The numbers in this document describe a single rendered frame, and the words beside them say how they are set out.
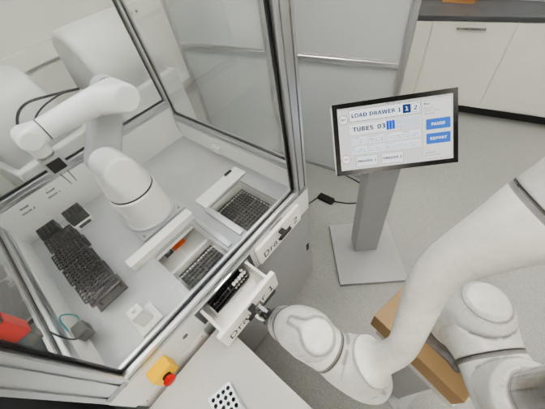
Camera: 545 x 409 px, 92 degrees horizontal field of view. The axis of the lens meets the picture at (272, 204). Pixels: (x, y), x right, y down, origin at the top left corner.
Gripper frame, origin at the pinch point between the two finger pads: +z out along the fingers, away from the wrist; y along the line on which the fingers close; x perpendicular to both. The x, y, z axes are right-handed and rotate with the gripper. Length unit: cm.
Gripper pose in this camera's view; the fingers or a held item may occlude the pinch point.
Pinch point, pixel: (261, 315)
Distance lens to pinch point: 96.0
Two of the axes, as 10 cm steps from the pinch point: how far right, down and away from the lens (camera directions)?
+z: -3.2, 2.8, 9.1
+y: -7.1, -7.0, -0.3
